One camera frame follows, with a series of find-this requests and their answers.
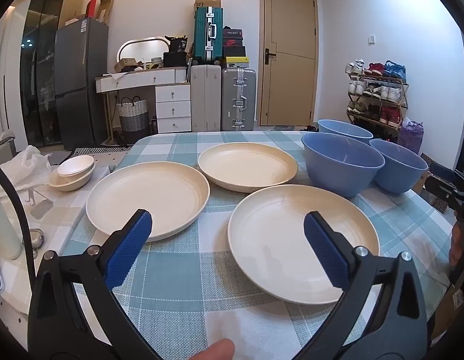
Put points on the grey refrigerator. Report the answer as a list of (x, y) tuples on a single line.
[(78, 82)]

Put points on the teal checked tablecloth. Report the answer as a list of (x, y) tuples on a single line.
[(202, 281)]

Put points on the black printed shoe box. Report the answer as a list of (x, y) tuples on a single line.
[(232, 32)]

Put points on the white plastic bag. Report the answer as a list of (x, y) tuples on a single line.
[(25, 165)]

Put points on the small white bowl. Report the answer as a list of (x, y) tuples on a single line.
[(76, 164)]

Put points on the person's left hand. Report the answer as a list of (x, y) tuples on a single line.
[(213, 350)]

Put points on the woven laundry basket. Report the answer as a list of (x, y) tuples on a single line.
[(133, 120)]

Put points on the cream round plate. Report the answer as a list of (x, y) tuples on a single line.
[(142, 191), (284, 240), (247, 165)]

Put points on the plain black shoe box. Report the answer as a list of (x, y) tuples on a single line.
[(234, 51)]

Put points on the wooden door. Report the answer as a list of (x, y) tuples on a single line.
[(292, 82)]

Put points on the black bag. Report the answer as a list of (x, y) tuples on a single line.
[(178, 44)]

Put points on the person's right hand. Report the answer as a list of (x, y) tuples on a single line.
[(456, 247)]

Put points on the flattened cardboard pieces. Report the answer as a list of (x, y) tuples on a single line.
[(106, 9)]

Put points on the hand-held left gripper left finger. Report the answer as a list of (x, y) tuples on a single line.
[(129, 248)]

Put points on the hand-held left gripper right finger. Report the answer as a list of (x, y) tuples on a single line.
[(325, 252)]

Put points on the yellow black shoe box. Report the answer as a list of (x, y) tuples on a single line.
[(237, 62)]

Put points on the red paper bag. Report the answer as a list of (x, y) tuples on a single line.
[(92, 7)]

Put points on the small brown cardboard box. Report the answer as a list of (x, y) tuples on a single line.
[(125, 65)]

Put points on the group of loose shoes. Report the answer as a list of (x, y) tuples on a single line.
[(310, 128)]

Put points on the beige suitcase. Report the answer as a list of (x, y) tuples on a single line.
[(205, 97)]

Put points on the green suitcase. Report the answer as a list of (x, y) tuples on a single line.
[(207, 33)]

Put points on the blue bowl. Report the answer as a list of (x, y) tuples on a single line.
[(340, 180), (397, 180), (344, 129)]

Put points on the printed cardboard box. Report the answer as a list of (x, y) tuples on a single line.
[(422, 182)]

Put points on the clear phone stand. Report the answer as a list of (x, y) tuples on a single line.
[(42, 210)]

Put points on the black storage box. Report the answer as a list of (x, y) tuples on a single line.
[(175, 60)]

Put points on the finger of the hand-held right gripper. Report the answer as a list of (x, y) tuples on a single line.
[(444, 171), (442, 193)]

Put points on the pale green bottle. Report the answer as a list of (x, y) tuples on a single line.
[(5, 232)]

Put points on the oval mirror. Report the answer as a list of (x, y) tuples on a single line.
[(142, 52)]

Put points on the dark glass cabinet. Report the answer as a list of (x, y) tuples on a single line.
[(37, 63)]

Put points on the large cream bowl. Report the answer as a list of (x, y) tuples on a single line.
[(72, 184)]

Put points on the white vanity desk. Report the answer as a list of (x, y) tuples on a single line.
[(172, 108)]

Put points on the gold metal shoe rack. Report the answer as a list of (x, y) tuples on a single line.
[(378, 79)]

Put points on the purple bag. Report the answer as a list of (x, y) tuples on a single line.
[(410, 135)]

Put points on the silver suitcase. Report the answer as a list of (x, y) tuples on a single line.
[(237, 97)]

